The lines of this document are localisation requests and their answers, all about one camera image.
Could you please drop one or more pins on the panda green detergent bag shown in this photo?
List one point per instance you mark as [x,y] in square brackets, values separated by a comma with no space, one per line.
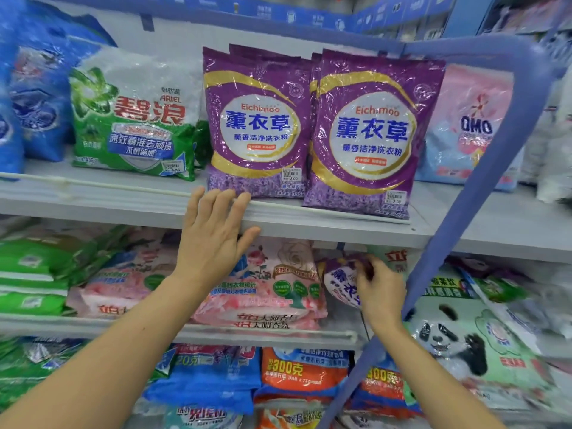
[483,326]

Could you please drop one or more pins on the person's right hand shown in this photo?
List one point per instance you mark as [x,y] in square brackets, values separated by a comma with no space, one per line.
[382,295]

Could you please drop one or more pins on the stack of green bags below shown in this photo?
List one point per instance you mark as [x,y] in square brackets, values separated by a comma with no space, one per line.
[36,268]

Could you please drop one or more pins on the blue wall sign band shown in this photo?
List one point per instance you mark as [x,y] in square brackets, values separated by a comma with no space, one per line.
[313,9]

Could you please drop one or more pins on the pile of pink detergent bags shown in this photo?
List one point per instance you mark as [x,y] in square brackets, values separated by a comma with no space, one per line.
[268,281]

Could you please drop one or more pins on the pink detergent bag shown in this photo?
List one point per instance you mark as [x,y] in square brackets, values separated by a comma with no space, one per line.
[465,129]

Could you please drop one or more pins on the wall rack with pink goods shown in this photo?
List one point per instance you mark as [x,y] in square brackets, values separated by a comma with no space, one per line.
[536,13]

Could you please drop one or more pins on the person's right forearm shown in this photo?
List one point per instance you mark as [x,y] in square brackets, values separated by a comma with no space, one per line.
[425,379]

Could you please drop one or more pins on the white washing powder bags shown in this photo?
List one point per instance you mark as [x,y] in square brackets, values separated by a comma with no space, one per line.
[550,129]

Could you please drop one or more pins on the plain blue detergent bag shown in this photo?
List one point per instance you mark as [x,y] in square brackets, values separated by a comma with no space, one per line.
[205,379]

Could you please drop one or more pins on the white green detergent bag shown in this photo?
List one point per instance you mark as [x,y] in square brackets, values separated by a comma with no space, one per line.
[134,120]

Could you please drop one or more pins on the person's left forearm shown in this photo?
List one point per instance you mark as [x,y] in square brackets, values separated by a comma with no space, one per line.
[98,371]

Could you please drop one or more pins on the grey shelf with blue frame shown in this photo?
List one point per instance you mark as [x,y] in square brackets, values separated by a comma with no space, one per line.
[500,228]

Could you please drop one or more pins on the person's left hand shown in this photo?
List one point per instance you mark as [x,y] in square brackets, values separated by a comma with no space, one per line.
[214,245]

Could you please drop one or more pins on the purple detergent bag white label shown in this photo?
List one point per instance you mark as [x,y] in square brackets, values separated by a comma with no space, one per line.
[340,281]

